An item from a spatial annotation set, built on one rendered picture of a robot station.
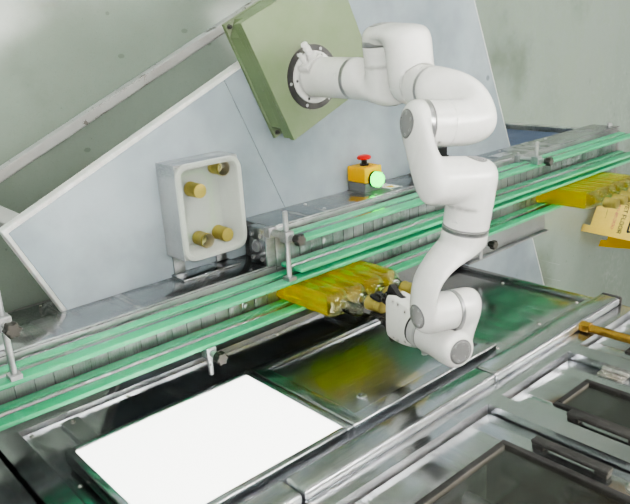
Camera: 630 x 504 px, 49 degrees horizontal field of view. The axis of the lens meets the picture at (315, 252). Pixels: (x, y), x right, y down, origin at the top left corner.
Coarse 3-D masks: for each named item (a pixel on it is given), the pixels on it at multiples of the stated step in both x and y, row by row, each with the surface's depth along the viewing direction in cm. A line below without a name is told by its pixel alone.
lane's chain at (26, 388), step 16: (512, 208) 235; (416, 240) 204; (432, 240) 209; (384, 256) 196; (272, 272) 169; (240, 304) 164; (256, 304) 167; (208, 320) 159; (224, 320) 162; (160, 336) 151; (176, 336) 154; (112, 352) 144; (128, 352) 146; (64, 368) 137; (80, 368) 140; (96, 368) 142; (32, 384) 134; (48, 384) 136; (0, 400) 130
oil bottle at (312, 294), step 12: (288, 288) 166; (300, 288) 163; (312, 288) 160; (324, 288) 160; (336, 288) 160; (288, 300) 168; (300, 300) 164; (312, 300) 161; (324, 300) 157; (336, 300) 156; (348, 300) 158; (324, 312) 158; (336, 312) 156
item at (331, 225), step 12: (624, 132) 274; (588, 144) 255; (600, 144) 252; (552, 156) 238; (564, 156) 235; (504, 168) 222; (516, 168) 221; (528, 168) 221; (384, 204) 187; (396, 204) 188; (408, 204) 186; (420, 204) 188; (336, 216) 179; (348, 216) 178; (360, 216) 177; (372, 216) 177; (300, 228) 170; (312, 228) 170; (324, 228) 169; (336, 228) 169
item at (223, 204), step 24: (192, 168) 153; (240, 168) 161; (216, 192) 167; (240, 192) 163; (192, 216) 163; (216, 216) 168; (240, 216) 164; (192, 240) 165; (216, 240) 167; (240, 240) 166
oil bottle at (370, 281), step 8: (328, 272) 172; (336, 272) 170; (344, 272) 169; (352, 272) 169; (360, 272) 169; (368, 272) 168; (360, 280) 164; (368, 280) 163; (376, 280) 164; (368, 288) 163
